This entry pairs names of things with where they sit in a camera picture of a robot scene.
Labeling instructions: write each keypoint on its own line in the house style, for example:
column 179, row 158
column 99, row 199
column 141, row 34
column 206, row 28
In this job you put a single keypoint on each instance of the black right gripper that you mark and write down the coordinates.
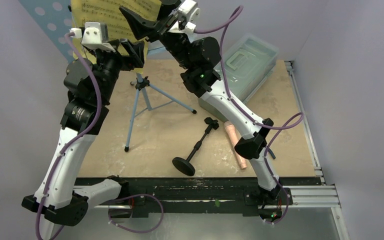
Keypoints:
column 158, row 27

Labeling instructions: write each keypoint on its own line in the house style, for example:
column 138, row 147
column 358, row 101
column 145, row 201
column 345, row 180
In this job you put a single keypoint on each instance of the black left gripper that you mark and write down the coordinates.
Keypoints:
column 134, row 50

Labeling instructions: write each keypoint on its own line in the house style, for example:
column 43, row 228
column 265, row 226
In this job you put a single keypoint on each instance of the yellow sheet music page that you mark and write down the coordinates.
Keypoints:
column 108, row 12

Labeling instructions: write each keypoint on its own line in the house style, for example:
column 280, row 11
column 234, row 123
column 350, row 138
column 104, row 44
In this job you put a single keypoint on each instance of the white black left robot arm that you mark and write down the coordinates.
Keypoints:
column 56, row 203

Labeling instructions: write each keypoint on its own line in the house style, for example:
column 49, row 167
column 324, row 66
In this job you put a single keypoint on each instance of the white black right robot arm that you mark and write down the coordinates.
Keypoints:
column 210, row 87

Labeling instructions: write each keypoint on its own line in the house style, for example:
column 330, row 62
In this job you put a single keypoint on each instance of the clear plastic storage box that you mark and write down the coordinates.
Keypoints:
column 247, row 64

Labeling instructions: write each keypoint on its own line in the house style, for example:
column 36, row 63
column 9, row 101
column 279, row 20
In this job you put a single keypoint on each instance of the black microphone desk stand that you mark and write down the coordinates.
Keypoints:
column 183, row 165

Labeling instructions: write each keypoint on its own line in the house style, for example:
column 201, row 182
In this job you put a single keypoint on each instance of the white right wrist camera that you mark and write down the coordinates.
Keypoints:
column 187, row 14

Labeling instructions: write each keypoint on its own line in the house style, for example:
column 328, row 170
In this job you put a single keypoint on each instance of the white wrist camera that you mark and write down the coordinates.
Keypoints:
column 94, row 36
column 187, row 14

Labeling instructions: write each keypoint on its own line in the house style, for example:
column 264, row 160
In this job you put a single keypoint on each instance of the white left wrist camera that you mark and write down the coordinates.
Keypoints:
column 94, row 36

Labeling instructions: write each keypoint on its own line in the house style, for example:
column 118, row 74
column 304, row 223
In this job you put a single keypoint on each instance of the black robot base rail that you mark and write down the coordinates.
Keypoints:
column 206, row 195

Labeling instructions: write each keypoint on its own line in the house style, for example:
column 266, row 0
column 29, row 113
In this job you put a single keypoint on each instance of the aluminium frame rail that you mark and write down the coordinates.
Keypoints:
column 320, row 195

